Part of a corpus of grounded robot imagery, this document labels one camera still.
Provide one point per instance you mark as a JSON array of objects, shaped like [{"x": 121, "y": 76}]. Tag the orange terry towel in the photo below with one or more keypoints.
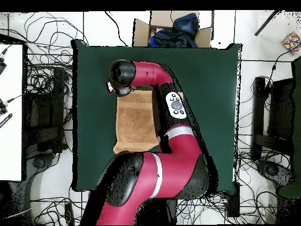
[{"x": 134, "y": 117}]

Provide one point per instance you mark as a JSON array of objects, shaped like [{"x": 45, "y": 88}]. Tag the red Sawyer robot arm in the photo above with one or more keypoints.
[{"x": 171, "y": 169}]

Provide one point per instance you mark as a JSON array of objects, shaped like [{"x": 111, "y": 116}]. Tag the multicoloured patterned item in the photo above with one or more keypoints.
[{"x": 292, "y": 42}]

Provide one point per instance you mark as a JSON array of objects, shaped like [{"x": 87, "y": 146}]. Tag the brown cardboard box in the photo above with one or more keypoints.
[{"x": 141, "y": 33}]

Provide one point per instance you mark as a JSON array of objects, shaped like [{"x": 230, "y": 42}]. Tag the black equipment rack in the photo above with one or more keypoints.
[
  {"x": 44, "y": 113},
  {"x": 279, "y": 108}
]

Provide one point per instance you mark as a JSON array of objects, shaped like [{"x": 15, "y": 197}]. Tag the dark blue clothing pile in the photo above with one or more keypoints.
[{"x": 181, "y": 30}]

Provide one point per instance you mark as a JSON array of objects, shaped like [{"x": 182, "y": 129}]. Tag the white side table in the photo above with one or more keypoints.
[{"x": 11, "y": 117}]

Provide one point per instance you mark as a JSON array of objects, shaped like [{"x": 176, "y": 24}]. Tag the black stand foot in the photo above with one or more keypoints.
[
  {"x": 38, "y": 163},
  {"x": 272, "y": 173}
]

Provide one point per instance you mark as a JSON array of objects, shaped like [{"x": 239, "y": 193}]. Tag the dark green table cloth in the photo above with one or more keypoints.
[{"x": 211, "y": 106}]

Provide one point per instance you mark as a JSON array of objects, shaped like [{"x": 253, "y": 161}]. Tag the black device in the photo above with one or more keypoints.
[
  {"x": 2, "y": 107},
  {"x": 1, "y": 64}
]

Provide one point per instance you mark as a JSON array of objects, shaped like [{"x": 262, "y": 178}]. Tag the black slotted bar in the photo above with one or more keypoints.
[{"x": 5, "y": 120}]

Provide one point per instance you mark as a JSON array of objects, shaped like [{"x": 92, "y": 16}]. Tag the black power strip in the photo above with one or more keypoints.
[
  {"x": 234, "y": 200},
  {"x": 69, "y": 213}
]

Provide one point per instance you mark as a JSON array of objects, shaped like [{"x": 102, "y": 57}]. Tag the black metal bar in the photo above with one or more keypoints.
[{"x": 267, "y": 23}]

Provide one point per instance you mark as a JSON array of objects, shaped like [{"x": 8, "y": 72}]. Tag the green covered side table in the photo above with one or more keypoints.
[{"x": 297, "y": 141}]

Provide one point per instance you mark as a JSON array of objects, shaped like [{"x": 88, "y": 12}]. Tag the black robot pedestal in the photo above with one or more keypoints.
[{"x": 152, "y": 211}]

